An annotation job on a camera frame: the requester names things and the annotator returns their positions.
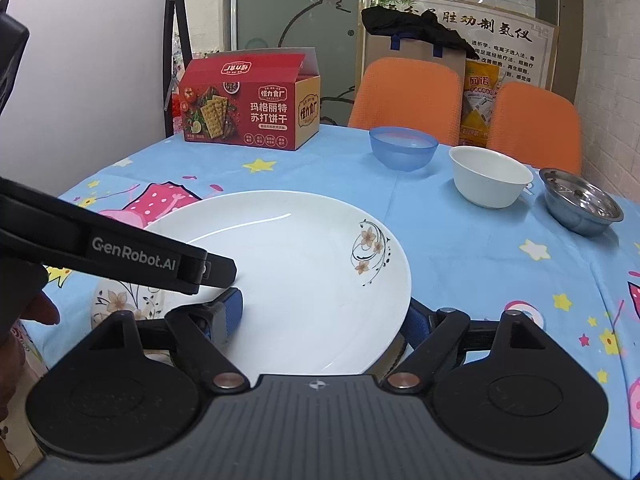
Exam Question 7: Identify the floral white oval plate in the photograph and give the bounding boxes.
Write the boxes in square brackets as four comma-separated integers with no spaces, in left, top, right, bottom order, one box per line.
[90,190,414,377]

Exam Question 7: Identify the white ceramic bowl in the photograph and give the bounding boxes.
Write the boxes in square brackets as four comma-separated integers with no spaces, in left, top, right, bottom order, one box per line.
[449,145,534,209]

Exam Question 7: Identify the stainless steel bowl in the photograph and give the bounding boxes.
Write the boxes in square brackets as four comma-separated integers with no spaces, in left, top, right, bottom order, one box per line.
[539,168,624,237]

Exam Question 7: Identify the blue plastic bowl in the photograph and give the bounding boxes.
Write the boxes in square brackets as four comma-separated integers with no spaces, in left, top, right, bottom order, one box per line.
[369,127,439,172]

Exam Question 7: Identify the person's left hand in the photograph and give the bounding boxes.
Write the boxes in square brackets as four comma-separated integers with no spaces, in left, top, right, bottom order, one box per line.
[0,292,60,422]

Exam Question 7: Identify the blue cartoon pig tablecloth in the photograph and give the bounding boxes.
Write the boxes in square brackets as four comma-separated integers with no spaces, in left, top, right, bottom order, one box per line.
[22,122,640,466]

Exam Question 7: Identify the red cracker box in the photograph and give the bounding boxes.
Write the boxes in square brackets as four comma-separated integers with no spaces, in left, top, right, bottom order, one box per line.
[178,47,321,151]

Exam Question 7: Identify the right orange chair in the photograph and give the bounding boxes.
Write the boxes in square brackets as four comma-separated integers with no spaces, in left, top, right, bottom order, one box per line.
[487,81,582,174]

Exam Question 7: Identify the orange chair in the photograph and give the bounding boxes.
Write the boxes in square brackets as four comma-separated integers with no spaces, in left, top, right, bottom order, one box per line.
[487,81,582,174]
[348,58,462,145]

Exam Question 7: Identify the left orange chair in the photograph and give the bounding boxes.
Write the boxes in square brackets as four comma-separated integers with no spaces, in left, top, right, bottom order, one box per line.
[348,58,462,145]

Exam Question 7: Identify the yellow snack bag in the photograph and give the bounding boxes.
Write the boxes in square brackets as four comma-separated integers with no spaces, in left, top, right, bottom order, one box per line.
[459,60,499,148]

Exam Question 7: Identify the brown paper bag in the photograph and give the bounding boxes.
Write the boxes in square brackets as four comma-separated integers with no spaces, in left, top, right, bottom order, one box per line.
[363,34,466,79]

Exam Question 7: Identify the frosted glass door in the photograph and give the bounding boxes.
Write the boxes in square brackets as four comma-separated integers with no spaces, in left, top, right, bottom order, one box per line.
[231,0,359,126]

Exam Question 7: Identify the black cloth on bag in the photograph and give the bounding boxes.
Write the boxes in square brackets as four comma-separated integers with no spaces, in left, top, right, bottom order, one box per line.
[361,6,480,60]

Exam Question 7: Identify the white framed text poster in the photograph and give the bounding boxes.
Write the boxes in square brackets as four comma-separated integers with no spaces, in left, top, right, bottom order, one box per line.
[362,0,558,90]

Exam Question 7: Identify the black stand frame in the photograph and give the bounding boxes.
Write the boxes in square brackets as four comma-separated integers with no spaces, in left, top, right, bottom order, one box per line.
[162,0,194,137]

